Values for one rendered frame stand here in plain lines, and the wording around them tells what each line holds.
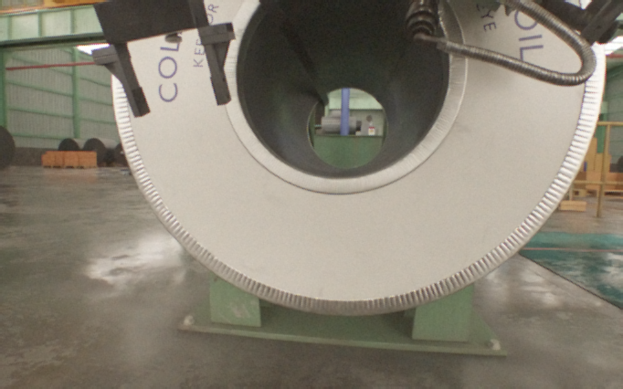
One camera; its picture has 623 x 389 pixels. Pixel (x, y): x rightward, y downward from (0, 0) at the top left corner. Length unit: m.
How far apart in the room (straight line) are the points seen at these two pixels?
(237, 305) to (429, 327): 0.61
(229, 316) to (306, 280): 0.40
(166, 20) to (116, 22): 0.07
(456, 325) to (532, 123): 0.62
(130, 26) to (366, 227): 0.60
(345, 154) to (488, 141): 2.52
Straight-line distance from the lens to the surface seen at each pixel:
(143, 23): 0.49
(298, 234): 0.79
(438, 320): 1.10
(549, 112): 0.89
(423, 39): 0.61
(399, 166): 0.77
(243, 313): 1.13
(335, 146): 3.26
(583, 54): 0.66
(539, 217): 0.88
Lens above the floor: 0.56
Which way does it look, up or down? 6 degrees down
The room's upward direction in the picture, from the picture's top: 1 degrees clockwise
